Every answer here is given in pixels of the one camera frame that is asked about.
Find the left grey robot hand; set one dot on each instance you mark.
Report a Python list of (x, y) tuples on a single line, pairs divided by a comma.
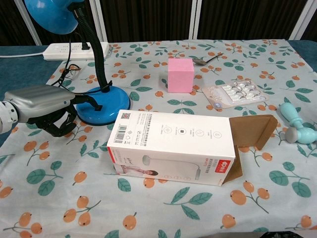
[(37, 99)]

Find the blue desk lamp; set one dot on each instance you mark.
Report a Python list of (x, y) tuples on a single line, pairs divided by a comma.
[(104, 109)]

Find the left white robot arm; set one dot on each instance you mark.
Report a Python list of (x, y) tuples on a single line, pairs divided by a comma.
[(5, 116)]

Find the white cardboard product box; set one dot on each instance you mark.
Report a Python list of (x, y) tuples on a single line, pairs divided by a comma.
[(173, 146)]

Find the white power strip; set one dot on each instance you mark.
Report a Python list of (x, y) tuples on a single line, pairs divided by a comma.
[(62, 50)]

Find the fruit print tablecloth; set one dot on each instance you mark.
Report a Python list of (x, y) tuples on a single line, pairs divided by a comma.
[(74, 193)]

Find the pink cube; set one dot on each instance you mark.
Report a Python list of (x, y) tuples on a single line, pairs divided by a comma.
[(180, 75)]

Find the metal spoon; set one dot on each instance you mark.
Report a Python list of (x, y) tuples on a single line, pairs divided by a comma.
[(201, 61)]

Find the blister pack of hooks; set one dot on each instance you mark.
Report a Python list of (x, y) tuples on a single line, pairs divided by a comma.
[(235, 93)]

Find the light blue toy hammer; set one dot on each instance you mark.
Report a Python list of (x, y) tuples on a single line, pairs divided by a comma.
[(297, 124)]

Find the black object at edge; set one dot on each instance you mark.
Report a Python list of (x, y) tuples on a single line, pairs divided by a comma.
[(277, 235)]

